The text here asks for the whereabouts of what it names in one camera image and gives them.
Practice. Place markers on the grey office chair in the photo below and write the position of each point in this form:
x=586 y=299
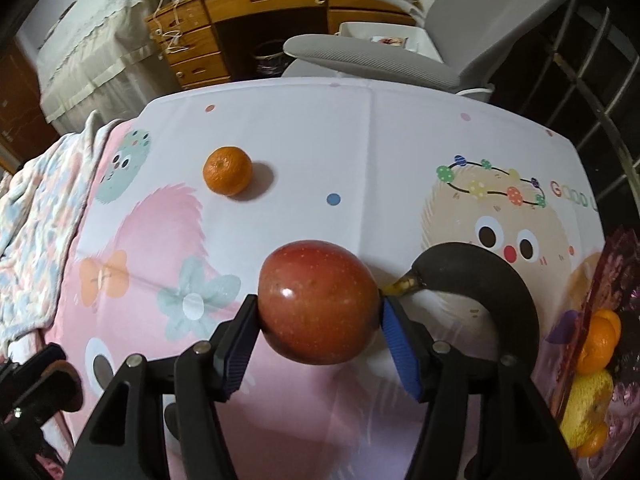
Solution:
x=450 y=35

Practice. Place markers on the wooden desk with drawers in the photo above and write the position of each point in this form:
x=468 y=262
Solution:
x=240 y=0

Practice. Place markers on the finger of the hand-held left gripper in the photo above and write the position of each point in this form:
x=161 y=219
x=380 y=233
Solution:
x=45 y=357

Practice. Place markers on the dark waste bin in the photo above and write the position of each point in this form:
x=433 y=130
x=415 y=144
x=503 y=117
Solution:
x=270 y=57

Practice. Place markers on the black overripe banana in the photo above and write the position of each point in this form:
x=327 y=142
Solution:
x=480 y=270

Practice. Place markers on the purple glass plate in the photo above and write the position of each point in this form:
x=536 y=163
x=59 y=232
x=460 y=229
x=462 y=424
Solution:
x=625 y=270

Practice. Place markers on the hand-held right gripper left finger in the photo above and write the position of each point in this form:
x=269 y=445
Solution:
x=237 y=355

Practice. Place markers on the pastel printed blanket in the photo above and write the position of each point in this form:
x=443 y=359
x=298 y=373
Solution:
x=35 y=220

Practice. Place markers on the yellow pear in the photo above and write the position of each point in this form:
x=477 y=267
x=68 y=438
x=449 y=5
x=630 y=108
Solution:
x=590 y=400

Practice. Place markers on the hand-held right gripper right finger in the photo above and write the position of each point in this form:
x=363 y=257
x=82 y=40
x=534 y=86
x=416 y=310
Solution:
x=400 y=350

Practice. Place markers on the cartoon printed tablecloth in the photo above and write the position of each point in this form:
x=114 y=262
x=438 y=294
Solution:
x=350 y=160

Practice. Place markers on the white lace cover cloth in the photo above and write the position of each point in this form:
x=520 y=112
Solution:
x=85 y=45

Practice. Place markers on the dark wooden cabinet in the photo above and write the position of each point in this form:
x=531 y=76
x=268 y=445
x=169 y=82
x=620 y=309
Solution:
x=20 y=100

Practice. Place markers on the small tangerine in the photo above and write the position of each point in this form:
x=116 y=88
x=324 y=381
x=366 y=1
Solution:
x=227 y=170

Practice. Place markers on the metal railing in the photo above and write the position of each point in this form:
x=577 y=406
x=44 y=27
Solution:
x=600 y=85

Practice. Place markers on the red apple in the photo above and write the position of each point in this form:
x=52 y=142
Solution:
x=320 y=305

